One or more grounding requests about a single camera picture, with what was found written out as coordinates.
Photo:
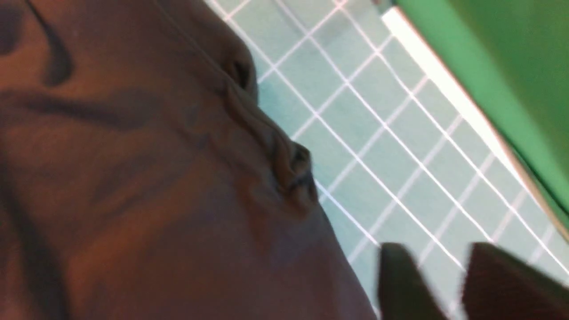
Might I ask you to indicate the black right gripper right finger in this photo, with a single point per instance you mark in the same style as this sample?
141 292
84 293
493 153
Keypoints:
499 286

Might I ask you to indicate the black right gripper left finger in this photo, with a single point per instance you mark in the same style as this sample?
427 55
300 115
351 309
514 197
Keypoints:
402 291

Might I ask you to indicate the dark gray long-sleeve top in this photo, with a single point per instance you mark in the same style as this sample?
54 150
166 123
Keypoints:
140 180

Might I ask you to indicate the green backdrop cloth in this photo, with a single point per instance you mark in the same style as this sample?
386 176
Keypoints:
512 58

